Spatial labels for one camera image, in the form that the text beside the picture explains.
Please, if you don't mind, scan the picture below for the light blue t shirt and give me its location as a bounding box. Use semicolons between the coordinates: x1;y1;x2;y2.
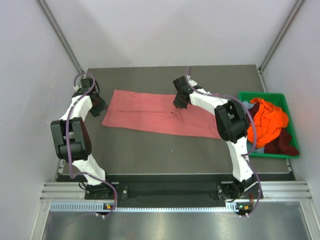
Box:
243;101;265;154

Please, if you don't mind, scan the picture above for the right aluminium frame post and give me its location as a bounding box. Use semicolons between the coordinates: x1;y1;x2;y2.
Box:
258;0;306;75

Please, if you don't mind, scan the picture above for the maroon t shirt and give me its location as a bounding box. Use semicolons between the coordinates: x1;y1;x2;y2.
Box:
247;107;300;157

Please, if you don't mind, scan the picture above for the aluminium frame post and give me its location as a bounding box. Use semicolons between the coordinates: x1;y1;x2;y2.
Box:
258;0;306;75
35;0;84;73

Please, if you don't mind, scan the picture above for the grey slotted cable duct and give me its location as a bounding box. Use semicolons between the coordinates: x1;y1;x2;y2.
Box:
50;202;250;213

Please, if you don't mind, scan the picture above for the green plastic bin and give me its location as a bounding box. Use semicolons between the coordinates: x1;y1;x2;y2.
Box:
238;91;300;159

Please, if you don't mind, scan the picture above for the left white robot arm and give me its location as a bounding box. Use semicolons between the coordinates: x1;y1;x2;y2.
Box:
50;77;114;199

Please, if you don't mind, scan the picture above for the orange t shirt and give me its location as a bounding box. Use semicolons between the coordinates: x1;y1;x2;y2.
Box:
250;97;289;148

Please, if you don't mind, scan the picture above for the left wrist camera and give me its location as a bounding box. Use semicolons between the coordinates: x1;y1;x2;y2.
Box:
73;78;93;94

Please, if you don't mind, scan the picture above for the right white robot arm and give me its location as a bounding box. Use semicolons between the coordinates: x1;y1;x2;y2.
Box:
173;76;257;199

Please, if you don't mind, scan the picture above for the left aluminium frame post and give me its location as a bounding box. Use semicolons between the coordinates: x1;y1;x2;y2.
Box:
35;0;84;73

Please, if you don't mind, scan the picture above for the pink t shirt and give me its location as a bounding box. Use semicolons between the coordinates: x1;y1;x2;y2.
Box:
102;89;221;140

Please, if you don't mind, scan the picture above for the aluminium front rail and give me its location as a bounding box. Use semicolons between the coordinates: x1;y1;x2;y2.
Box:
40;181;313;202

